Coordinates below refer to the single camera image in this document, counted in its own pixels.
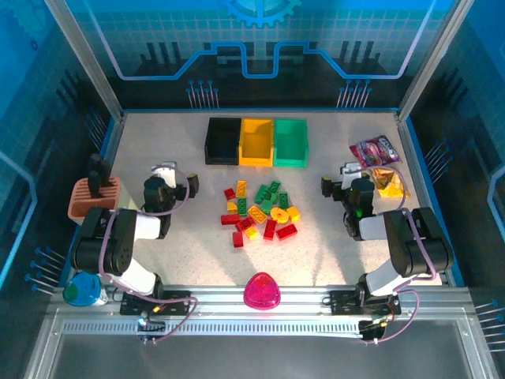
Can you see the black plastic bin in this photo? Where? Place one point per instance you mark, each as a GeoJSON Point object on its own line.
{"type": "Point", "coordinates": [223, 142]}

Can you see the pink translucent dome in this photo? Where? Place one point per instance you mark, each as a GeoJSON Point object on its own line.
{"type": "Point", "coordinates": [262, 294]}

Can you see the long red lego brick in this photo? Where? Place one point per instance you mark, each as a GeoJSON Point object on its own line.
{"type": "Point", "coordinates": [230, 219]}

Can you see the yellow snack bag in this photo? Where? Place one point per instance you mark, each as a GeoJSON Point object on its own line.
{"type": "Point", "coordinates": [390, 185]}

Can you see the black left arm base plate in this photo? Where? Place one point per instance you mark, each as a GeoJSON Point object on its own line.
{"type": "Point", "coordinates": [177, 302]}

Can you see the round yellow lego piece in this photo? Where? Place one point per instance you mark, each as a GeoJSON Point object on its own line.
{"type": "Point", "coordinates": [281, 216]}

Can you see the aluminium frame post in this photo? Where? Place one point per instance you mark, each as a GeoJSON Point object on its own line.
{"type": "Point", "coordinates": [430, 59]}
{"type": "Point", "coordinates": [84, 59]}

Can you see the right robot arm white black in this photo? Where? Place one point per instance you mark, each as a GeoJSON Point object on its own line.
{"type": "Point", "coordinates": [414, 245]}

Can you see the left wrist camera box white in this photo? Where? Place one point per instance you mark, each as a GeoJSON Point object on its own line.
{"type": "Point", "coordinates": [169, 173]}

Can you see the purple candy bag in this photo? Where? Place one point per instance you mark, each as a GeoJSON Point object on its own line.
{"type": "Point", "coordinates": [375, 151]}

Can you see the blue container with green cap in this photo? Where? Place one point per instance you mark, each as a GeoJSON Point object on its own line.
{"type": "Point", "coordinates": [84, 290]}

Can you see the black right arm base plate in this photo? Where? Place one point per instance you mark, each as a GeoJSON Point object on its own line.
{"type": "Point", "coordinates": [343, 302]}

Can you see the green plastic bin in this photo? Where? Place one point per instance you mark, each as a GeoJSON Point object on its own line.
{"type": "Point", "coordinates": [290, 144]}

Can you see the pink and cream knife block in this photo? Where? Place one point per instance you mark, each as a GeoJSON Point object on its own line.
{"type": "Point", "coordinates": [84, 203]}

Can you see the aluminium front rail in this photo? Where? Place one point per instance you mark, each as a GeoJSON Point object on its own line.
{"type": "Point", "coordinates": [221, 296]}

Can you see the long yellow lego brick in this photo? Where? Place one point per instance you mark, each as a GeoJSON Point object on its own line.
{"type": "Point", "coordinates": [257, 214]}

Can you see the yellow plastic bin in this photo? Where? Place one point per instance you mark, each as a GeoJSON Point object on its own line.
{"type": "Point", "coordinates": [256, 144]}

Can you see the small yellow lego brick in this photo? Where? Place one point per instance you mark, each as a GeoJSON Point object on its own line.
{"type": "Point", "coordinates": [231, 207]}

